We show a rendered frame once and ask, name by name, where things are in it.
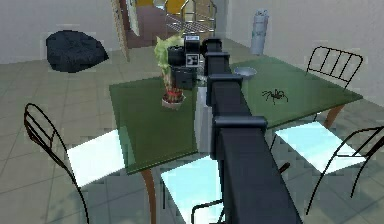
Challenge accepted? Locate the black wire chair white seat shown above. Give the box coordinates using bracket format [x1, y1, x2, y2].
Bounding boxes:
[159, 155, 226, 224]
[305, 45, 365, 90]
[269, 120, 384, 216]
[23, 102, 134, 224]

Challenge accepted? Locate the metal frame chair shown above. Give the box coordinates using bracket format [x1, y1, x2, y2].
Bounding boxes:
[164, 0, 218, 35]

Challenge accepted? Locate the black bean bag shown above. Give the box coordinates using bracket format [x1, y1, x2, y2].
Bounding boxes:
[45, 29, 110, 74]

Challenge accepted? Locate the green glass table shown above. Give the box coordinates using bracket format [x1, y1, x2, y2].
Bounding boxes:
[109, 54, 364, 224]

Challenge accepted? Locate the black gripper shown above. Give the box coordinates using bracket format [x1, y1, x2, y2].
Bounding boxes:
[167, 45, 198, 91]

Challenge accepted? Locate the green house plant in pot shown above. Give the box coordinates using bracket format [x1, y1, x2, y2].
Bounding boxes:
[153, 34, 187, 111]

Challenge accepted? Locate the yellow armchair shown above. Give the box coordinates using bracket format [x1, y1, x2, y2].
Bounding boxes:
[165, 0, 188, 15]

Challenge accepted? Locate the brown wooden room door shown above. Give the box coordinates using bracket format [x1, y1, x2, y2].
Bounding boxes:
[110, 0, 131, 63]

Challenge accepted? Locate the black spider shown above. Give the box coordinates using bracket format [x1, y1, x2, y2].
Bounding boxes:
[261, 88, 290, 106]

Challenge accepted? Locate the grey bowl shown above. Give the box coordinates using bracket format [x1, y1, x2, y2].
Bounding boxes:
[232, 66, 258, 81]

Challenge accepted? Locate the grey cylinder tank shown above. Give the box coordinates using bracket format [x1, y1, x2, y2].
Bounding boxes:
[249, 8, 271, 56]

